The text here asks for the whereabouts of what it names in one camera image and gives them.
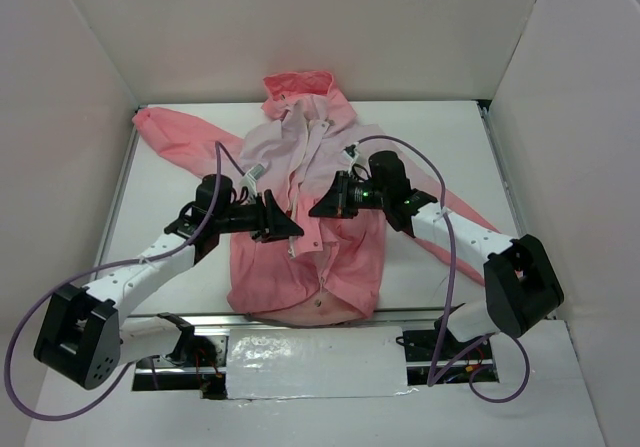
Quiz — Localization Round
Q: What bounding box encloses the pink hooded zip jacket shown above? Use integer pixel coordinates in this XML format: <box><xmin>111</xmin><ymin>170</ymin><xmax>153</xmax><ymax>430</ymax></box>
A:
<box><xmin>131</xmin><ymin>70</ymin><xmax>501</xmax><ymax>329</ymax></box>

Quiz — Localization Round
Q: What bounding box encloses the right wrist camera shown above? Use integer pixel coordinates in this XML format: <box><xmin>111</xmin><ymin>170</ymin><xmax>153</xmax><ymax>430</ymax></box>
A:
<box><xmin>342</xmin><ymin>142</ymin><xmax>362</xmax><ymax>170</ymax></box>

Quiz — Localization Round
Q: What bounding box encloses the aluminium table rail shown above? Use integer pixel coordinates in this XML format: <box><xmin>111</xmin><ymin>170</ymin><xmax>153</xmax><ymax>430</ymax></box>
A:
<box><xmin>477</xmin><ymin>99</ymin><xmax>556</xmax><ymax>318</ymax></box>
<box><xmin>119</xmin><ymin>306</ymin><xmax>546</xmax><ymax>331</ymax></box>
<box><xmin>94</xmin><ymin>126</ymin><xmax>139</xmax><ymax>266</ymax></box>

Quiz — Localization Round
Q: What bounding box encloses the white foil tape patch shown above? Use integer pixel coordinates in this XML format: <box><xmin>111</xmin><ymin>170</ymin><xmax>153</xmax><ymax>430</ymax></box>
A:
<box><xmin>226</xmin><ymin>327</ymin><xmax>409</xmax><ymax>400</ymax></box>

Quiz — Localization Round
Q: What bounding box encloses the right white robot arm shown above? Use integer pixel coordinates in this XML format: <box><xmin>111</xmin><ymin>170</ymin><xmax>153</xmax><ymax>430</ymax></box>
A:
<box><xmin>309</xmin><ymin>151</ymin><xmax>564</xmax><ymax>358</ymax></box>

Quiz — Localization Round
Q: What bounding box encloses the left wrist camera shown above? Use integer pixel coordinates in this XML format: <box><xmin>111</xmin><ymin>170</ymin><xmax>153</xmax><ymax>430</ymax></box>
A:
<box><xmin>241</xmin><ymin>164</ymin><xmax>266</xmax><ymax>196</ymax></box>

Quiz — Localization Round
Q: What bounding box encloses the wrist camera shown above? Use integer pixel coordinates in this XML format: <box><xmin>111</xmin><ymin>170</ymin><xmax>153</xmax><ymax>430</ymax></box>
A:
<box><xmin>342</xmin><ymin>142</ymin><xmax>362</xmax><ymax>170</ymax></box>
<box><xmin>241</xmin><ymin>164</ymin><xmax>266</xmax><ymax>196</ymax></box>

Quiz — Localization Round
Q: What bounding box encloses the front aluminium table rail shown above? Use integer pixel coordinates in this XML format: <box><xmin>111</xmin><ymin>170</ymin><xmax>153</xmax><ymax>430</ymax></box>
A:
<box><xmin>119</xmin><ymin>306</ymin><xmax>546</xmax><ymax>331</ymax></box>

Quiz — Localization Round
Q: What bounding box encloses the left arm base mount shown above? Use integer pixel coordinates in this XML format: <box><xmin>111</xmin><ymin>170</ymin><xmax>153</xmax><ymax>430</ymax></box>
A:
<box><xmin>132</xmin><ymin>313</ymin><xmax>228</xmax><ymax>400</ymax></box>

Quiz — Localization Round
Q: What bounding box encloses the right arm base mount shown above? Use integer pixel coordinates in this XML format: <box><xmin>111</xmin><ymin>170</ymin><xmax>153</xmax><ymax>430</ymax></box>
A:
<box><xmin>395</xmin><ymin>321</ymin><xmax>497</xmax><ymax>386</ymax></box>

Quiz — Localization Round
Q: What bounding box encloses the left aluminium table rail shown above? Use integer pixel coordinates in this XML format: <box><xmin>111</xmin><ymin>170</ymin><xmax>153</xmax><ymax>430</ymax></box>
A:
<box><xmin>94</xmin><ymin>126</ymin><xmax>139</xmax><ymax>266</ymax></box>

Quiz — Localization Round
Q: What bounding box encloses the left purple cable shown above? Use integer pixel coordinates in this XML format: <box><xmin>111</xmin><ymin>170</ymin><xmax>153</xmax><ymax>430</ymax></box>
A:
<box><xmin>3</xmin><ymin>141</ymin><xmax>251</xmax><ymax>421</ymax></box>

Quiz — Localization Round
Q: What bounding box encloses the right aluminium table rail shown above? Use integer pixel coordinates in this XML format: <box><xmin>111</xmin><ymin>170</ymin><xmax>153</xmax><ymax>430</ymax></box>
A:
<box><xmin>477</xmin><ymin>99</ymin><xmax>556</xmax><ymax>318</ymax></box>

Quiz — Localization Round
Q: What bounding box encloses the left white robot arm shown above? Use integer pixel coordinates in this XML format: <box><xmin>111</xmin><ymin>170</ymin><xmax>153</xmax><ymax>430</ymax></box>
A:
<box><xmin>34</xmin><ymin>175</ymin><xmax>304</xmax><ymax>390</ymax></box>

